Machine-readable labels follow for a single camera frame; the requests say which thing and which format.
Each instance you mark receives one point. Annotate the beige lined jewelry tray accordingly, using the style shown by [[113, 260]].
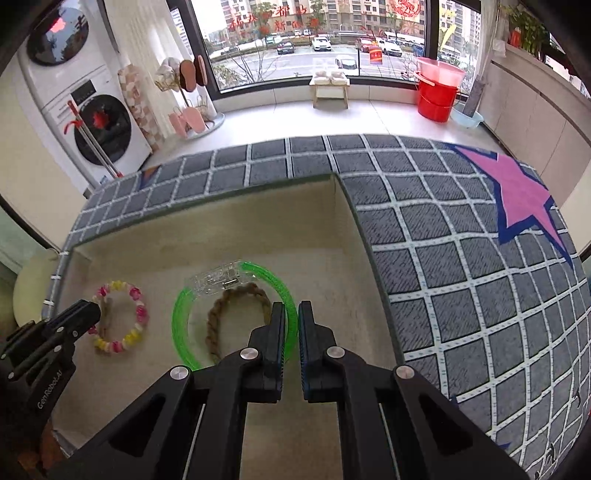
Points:
[[277, 230]]

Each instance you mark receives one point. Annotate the beige low cabinet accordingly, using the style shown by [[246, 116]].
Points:
[[531, 101]]

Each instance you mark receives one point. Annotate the red outdoor sign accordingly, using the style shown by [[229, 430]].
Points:
[[376, 55]]

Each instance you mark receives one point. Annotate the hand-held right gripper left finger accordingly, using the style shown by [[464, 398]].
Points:
[[278, 337]]

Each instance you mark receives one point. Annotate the red parked car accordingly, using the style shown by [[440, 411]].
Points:
[[364, 44]]

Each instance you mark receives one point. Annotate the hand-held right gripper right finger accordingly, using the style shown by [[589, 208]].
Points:
[[304, 350]]

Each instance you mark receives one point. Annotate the red bucket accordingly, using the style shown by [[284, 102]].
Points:
[[434, 104]]

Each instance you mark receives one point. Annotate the grey washboard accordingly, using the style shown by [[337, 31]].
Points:
[[475, 97]]

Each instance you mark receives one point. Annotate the green potted plant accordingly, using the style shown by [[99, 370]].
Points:
[[526, 27]]

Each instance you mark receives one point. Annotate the white parked car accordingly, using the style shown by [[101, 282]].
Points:
[[346, 64], [390, 47], [321, 43]]

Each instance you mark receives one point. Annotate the brown slippers pair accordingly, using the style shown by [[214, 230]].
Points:
[[187, 74]]

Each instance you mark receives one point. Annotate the white dryer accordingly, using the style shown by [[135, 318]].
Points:
[[60, 64]]

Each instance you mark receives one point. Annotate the pink checkered folded mat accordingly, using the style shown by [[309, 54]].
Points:
[[138, 106]]

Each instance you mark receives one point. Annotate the pink slippers pair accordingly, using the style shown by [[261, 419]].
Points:
[[189, 122]]

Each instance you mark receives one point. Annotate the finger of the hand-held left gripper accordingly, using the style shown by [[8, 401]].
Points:
[[21, 344], [76, 318]]

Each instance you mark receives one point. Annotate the dark parked car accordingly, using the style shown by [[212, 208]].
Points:
[[285, 48]]

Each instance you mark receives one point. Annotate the grey checkered star blanket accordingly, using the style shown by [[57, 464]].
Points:
[[461, 277]]

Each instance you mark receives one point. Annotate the white curtain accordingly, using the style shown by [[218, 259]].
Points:
[[147, 32]]

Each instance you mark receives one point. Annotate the pink basin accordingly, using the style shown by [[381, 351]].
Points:
[[441, 69]]

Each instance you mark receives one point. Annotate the gold shoe rack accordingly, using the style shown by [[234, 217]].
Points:
[[203, 110]]

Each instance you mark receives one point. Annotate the white washing machine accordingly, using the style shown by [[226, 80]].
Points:
[[115, 134]]

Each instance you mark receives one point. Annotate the white plush slippers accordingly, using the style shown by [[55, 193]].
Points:
[[167, 71]]

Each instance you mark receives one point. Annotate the light blue basin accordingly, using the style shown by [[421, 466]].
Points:
[[468, 121]]

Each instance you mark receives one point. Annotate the white slippers on stool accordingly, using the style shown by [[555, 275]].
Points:
[[330, 76]]

